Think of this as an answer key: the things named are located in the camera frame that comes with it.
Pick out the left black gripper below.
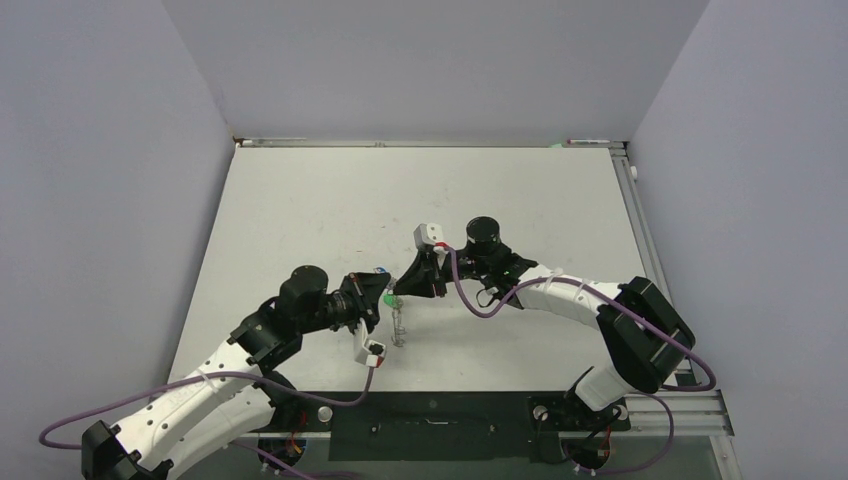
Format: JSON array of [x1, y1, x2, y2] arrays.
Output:
[[298, 271, 390, 338]]

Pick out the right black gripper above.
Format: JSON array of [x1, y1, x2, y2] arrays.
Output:
[[394, 248, 490, 298]]

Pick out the silver disc key ring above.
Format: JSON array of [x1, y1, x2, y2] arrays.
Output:
[[387, 281, 407, 348]]

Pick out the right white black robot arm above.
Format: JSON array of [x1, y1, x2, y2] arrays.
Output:
[[393, 216, 696, 428]]

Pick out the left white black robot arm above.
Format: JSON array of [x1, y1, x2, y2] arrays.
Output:
[[81, 265, 391, 479]]

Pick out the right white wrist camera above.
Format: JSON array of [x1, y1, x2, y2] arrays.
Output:
[[413, 223, 445, 253]]

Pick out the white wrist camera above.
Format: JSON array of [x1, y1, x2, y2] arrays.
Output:
[[413, 223, 445, 253], [353, 321, 387, 368]]

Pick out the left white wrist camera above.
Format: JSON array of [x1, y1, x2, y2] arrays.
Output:
[[353, 321, 387, 368]]

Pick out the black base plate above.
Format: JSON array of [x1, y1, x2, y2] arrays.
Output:
[[258, 391, 631, 464]]

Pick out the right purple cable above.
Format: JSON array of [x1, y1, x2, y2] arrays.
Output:
[[445, 246, 718, 478]]

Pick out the purple cable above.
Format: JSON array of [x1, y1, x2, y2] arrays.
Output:
[[38, 362, 376, 480], [445, 246, 718, 478]]

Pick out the aluminium frame rail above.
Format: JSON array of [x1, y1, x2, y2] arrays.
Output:
[[137, 390, 735, 440]]

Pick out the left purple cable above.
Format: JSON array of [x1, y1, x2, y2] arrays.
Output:
[[38, 362, 376, 480]]

